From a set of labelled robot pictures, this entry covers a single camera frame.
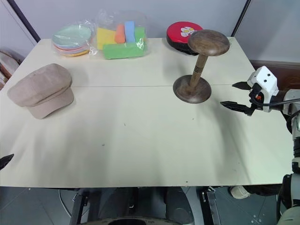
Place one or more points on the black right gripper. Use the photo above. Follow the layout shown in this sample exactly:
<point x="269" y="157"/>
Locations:
<point x="256" y="93"/>

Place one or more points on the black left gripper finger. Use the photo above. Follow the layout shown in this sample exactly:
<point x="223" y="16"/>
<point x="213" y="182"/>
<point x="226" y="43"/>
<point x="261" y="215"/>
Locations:
<point x="5" y="160"/>

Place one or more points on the beige newsboy cap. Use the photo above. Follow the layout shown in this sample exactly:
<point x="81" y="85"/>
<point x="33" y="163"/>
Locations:
<point x="42" y="89"/>

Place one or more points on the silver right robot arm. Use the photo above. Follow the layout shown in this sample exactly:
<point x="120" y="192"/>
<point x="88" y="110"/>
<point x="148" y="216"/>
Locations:
<point x="291" y="98"/>

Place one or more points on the brown wooden hat stand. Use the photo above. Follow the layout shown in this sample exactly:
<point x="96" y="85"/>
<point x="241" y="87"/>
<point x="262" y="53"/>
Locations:
<point x="199" y="70"/>

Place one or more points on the brown wooden cabinet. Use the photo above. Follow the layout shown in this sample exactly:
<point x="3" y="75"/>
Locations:
<point x="279" y="70"/>

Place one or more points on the black slanted pole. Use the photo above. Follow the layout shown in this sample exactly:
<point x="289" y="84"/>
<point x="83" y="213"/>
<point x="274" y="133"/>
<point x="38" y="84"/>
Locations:
<point x="241" y="17"/>
<point x="24" y="21"/>

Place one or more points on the red and black round pad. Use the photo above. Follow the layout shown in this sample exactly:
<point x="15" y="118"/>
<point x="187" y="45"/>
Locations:
<point x="179" y="31"/>

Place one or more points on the black metal table leg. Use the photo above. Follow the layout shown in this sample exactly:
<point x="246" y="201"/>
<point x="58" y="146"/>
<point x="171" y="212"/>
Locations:
<point x="87" y="204"/>
<point x="209" y="204"/>

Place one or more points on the stacked wooden slabs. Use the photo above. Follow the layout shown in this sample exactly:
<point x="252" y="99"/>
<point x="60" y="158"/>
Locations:
<point x="8" y="66"/>

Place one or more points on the white plastic part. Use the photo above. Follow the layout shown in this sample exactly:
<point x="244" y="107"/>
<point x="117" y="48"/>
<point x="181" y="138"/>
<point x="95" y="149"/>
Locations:
<point x="239" y="192"/>

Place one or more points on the small green foam block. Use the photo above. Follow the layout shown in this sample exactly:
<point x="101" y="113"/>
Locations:
<point x="140" y="34"/>

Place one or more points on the orange plate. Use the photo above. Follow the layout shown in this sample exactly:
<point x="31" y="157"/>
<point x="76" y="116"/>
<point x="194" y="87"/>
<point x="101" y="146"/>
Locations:
<point x="68" y="53"/>

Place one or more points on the pink plate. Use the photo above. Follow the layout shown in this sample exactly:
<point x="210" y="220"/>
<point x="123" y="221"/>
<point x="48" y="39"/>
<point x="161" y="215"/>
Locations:
<point x="59" y="48"/>

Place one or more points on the large green foam block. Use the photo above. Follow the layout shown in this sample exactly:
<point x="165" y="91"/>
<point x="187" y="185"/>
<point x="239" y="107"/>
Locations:
<point x="122" y="50"/>

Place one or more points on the blue foam block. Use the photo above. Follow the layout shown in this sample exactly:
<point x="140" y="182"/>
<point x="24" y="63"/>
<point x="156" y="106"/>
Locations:
<point x="129" y="30"/>

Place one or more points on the yellow plate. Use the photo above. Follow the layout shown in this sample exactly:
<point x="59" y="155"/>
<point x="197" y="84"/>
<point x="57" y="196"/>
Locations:
<point x="80" y="54"/>

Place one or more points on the orange foam block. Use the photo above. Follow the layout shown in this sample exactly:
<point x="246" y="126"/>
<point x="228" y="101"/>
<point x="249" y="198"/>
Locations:
<point x="120" y="34"/>

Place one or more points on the light green plate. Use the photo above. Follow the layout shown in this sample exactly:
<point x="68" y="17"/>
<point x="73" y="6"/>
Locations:
<point x="71" y="35"/>

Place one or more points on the yellow foam block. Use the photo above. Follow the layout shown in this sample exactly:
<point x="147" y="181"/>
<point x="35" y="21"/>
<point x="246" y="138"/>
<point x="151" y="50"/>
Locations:
<point x="104" y="37"/>

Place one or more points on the clear plastic bag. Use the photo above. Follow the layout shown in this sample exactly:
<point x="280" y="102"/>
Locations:
<point x="110" y="21"/>

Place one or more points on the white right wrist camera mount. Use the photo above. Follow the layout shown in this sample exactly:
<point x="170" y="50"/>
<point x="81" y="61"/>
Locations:
<point x="264" y="79"/>

